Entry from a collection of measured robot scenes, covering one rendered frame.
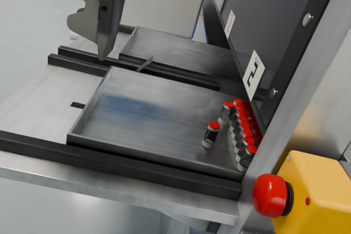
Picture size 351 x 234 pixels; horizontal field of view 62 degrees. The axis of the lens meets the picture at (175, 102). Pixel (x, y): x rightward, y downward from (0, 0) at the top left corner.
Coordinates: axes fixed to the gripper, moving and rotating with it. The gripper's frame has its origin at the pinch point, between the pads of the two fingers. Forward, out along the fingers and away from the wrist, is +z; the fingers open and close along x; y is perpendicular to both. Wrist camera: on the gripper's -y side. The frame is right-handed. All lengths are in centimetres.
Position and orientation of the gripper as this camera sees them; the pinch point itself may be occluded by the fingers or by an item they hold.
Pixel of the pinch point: (108, 52)
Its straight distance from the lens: 42.7
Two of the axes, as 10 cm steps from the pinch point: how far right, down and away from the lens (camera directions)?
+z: -2.4, 8.4, 4.8
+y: -9.7, -2.3, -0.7
